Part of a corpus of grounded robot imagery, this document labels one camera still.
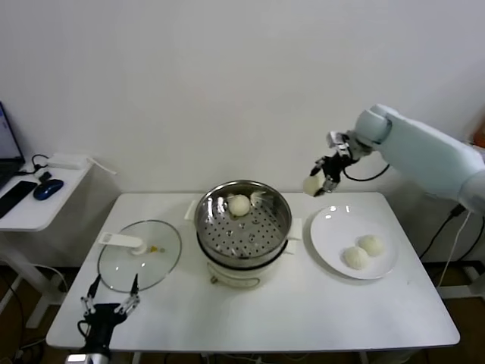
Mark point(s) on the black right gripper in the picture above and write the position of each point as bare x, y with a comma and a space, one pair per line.
336, 164

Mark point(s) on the white side table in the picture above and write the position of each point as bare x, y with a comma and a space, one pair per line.
38, 216

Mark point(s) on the blue computer mouse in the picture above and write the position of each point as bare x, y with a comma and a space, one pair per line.
48, 189

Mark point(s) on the black keyboard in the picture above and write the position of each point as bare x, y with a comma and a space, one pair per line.
15, 197

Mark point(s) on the small black dongle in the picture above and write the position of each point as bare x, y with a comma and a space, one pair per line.
45, 176

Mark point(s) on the white electric cooking pot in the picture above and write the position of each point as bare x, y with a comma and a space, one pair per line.
235, 278

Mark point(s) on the white desk foot bar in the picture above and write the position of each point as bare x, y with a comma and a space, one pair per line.
460, 292

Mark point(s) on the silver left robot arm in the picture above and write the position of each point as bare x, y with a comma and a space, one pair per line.
88, 358

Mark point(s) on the black laptop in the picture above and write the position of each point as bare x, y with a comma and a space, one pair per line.
7, 140

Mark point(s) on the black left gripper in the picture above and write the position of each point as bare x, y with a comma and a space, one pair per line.
102, 316

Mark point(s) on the stainless steel steamer basket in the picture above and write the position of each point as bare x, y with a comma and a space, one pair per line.
242, 231

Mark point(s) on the white round plate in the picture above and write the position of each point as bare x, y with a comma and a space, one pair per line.
329, 227

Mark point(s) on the orange object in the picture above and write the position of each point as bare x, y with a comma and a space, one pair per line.
479, 130

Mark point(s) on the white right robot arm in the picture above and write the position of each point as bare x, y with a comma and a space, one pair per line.
417, 151

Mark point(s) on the white steamed baozi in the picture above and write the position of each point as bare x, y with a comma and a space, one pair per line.
356, 258
239, 206
312, 186
372, 245

